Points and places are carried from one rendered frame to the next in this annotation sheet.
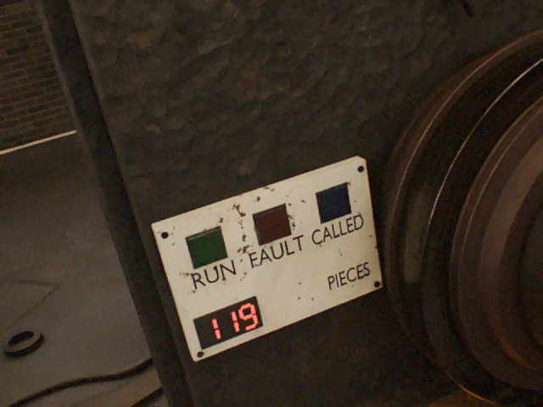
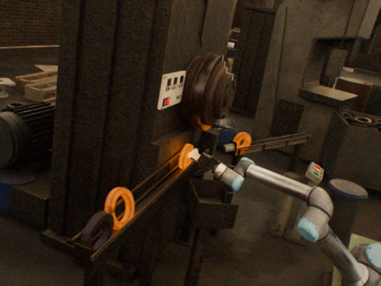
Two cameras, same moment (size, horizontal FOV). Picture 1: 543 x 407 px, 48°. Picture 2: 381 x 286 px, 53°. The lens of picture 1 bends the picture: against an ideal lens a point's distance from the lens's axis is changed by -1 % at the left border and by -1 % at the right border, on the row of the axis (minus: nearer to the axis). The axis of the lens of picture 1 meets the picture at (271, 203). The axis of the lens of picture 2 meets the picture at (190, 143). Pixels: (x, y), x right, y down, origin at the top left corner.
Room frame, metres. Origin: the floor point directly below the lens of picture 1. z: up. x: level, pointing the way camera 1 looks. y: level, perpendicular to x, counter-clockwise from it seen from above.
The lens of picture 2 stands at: (-0.67, 1.59, 1.60)
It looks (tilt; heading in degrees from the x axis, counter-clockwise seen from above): 20 degrees down; 306
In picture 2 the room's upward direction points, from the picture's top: 11 degrees clockwise
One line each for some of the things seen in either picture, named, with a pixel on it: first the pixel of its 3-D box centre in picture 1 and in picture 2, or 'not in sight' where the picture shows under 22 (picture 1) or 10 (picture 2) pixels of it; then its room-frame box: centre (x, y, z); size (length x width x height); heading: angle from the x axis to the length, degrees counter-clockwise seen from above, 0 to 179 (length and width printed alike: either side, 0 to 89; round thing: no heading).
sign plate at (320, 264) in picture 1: (277, 259); (172, 89); (0.65, 0.01, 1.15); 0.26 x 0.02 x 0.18; 107
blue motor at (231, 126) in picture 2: not in sight; (225, 133); (1.69, -2.39, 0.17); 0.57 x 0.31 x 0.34; 127
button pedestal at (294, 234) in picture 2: not in sight; (305, 204); (0.14, -1.21, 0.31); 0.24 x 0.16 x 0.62; 107
